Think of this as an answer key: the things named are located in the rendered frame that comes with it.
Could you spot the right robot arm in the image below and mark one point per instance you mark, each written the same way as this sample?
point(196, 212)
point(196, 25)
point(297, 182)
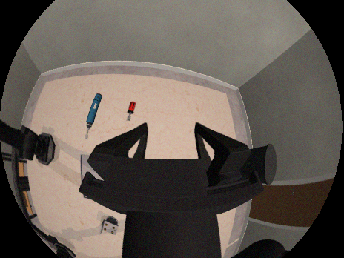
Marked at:
point(62, 252)

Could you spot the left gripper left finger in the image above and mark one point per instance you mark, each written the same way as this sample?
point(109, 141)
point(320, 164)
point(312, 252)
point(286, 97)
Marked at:
point(121, 144)

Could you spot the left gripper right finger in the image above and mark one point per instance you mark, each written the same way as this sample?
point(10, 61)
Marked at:
point(229, 154)

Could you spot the grey l-shaped metal bracket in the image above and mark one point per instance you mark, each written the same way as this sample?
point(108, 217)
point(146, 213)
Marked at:
point(109, 227)

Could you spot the red-handled nut driver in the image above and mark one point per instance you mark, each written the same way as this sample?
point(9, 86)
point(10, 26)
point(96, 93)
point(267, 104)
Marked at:
point(131, 109)

